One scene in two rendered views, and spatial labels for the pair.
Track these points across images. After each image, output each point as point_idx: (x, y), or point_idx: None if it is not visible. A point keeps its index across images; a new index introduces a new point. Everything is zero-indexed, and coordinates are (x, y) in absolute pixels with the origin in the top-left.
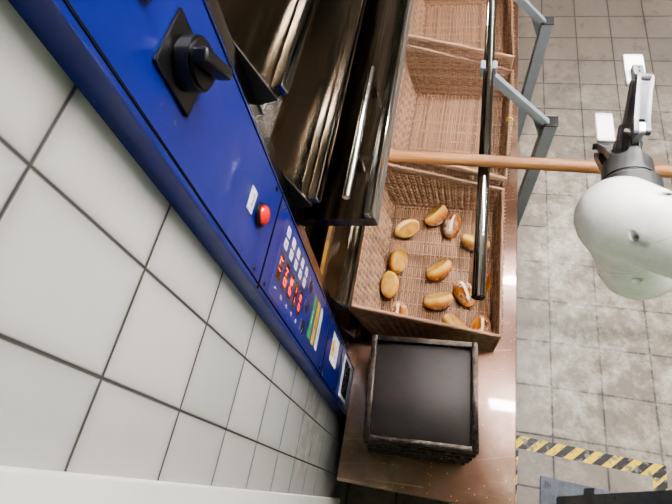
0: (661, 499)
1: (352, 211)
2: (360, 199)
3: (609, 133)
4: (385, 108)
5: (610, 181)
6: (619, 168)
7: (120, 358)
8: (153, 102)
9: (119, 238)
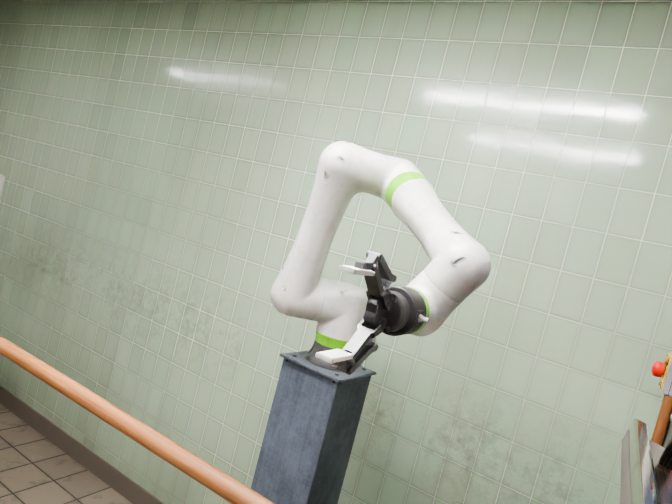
0: (313, 488)
1: (661, 448)
2: (654, 448)
3: (337, 351)
4: (647, 467)
5: (476, 246)
6: (406, 299)
7: None
8: None
9: None
